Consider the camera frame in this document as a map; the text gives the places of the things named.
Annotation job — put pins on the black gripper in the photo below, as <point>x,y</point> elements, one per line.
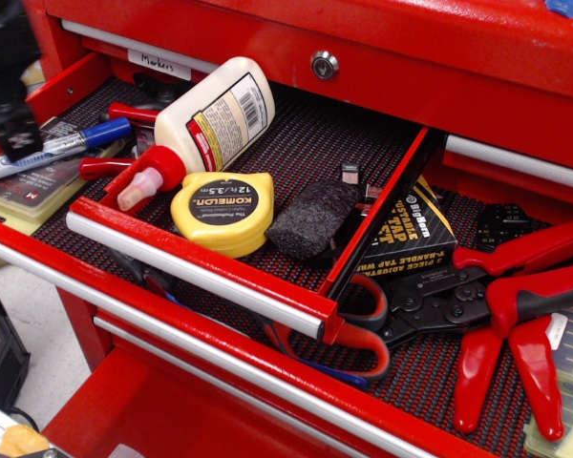
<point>19,132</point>

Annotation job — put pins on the blue dry erase marker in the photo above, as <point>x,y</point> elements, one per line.
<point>68,145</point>

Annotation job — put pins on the black foam block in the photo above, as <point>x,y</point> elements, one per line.
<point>303,230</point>

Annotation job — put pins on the red upper sliding drawer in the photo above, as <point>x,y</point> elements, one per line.
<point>308,140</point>

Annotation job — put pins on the red lower wide drawer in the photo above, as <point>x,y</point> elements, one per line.
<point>201,380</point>

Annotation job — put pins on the drill bit set case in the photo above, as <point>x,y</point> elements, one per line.
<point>30,198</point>

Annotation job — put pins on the white Markers label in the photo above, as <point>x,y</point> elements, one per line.
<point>159,64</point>

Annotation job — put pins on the white glue bottle red cap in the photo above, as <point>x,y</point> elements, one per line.
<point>204,130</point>

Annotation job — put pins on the yellow Komelon tape measure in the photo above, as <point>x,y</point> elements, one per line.
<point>225,212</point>

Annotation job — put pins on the black plastic crate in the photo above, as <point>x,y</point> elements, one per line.
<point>0,343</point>

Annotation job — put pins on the red tool cabinet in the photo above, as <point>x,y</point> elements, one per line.
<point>493,78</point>

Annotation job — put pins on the silver cabinet lock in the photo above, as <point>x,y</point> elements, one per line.
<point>324,65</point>

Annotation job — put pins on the small black usb dongle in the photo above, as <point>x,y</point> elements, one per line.
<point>350,173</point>

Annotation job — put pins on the black yellow tap wrench box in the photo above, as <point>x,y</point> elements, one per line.
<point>416,236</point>

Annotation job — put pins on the red black crimping tool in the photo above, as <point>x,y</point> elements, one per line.
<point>520,280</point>

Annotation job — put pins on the clear plastic bit case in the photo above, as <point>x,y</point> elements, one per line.
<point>560,336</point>

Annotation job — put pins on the red handled tool at back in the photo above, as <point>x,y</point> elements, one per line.
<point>143,122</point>

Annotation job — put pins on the red handled scissors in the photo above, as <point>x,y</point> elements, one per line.
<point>358,332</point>

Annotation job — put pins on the red handled pliers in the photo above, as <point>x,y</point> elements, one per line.
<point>531,350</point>

